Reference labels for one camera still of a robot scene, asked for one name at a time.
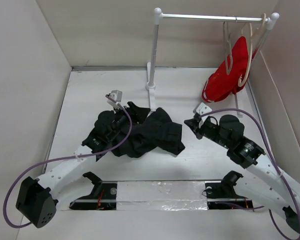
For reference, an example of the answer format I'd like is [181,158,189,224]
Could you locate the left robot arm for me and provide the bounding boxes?
[16,101,151,228]

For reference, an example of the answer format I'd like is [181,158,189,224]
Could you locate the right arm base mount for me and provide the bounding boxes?
[201,170,254,210]

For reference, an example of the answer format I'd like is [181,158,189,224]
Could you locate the white clothes rack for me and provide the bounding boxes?
[145,7,280,111]

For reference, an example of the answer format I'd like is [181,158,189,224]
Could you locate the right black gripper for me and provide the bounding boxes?
[183,117,231,149]

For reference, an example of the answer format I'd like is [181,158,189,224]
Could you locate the red garment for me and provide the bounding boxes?
[201,36,249,103]

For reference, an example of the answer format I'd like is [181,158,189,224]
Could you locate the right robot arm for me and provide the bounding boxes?
[184,114,300,234]

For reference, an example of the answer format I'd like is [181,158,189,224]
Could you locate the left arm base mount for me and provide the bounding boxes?
[69,172,118,211]

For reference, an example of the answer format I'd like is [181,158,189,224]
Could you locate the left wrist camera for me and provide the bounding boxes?
[105,90,123,109]

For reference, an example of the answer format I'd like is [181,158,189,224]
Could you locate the black trousers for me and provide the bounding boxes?
[112,107,185,158]

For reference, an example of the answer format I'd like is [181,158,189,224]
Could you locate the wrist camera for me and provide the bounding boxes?
[193,102,212,124]
[105,90,123,109]

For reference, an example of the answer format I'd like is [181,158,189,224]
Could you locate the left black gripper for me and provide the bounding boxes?
[107,102,149,142]

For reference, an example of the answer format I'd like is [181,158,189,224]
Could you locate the grey wire hanger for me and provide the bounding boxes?
[222,21,234,75]

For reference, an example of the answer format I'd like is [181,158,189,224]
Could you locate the wooden hanger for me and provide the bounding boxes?
[237,13,267,87]

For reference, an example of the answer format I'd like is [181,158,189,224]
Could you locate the silver foil tape strip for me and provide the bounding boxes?
[116,180,208,211]

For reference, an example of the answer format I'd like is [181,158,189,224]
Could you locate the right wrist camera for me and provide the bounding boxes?
[193,102,212,124]

